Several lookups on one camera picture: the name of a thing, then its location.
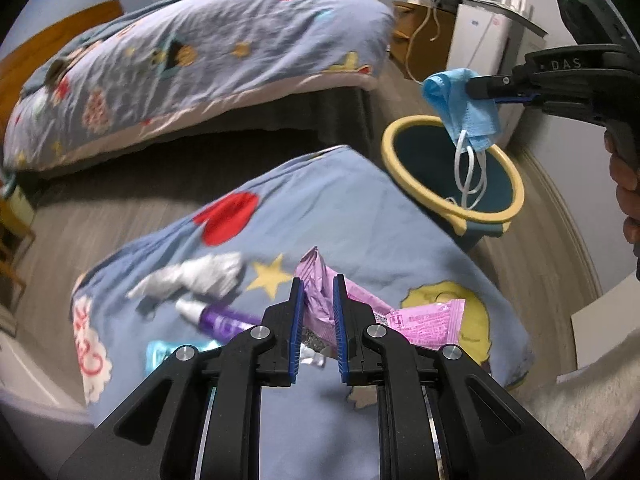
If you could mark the wooden headboard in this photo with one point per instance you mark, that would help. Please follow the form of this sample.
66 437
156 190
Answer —
30 45

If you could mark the person's right hand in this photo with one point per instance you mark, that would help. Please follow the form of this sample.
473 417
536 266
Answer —
629 190

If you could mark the blue face mask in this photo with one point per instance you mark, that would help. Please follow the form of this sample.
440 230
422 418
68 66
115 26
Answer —
470 120

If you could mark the blue bin with yellow rim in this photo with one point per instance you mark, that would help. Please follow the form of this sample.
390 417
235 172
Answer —
425 160

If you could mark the small printed blue blanket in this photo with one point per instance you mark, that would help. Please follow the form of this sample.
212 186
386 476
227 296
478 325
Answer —
300 210

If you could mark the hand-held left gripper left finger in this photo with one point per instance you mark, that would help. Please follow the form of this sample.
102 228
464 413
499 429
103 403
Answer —
296 335

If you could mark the light blue wrapper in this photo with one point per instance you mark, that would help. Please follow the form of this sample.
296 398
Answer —
165 355

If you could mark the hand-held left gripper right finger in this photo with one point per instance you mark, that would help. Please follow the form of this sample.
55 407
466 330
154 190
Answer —
341 335

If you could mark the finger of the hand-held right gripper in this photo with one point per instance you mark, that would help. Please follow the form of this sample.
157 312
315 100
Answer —
520 100
492 86

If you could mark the white board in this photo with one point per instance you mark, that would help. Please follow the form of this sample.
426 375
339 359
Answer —
605 340

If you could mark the white fleece garment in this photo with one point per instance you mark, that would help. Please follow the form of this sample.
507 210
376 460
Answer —
590 425

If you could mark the bed with blue quilt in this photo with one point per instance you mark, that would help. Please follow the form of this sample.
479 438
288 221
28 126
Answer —
200 60

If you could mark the pink snack packet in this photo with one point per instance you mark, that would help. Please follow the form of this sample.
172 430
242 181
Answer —
425 325

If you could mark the purple spray bottle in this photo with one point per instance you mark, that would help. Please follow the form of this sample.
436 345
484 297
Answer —
225 322

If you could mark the crumpled white tissue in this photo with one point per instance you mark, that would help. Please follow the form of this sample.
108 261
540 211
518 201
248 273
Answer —
195 275

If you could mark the white appliance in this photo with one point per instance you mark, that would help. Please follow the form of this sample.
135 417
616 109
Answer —
480 50

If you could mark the dark grey bed skirt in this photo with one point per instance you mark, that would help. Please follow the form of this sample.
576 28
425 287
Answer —
345 115

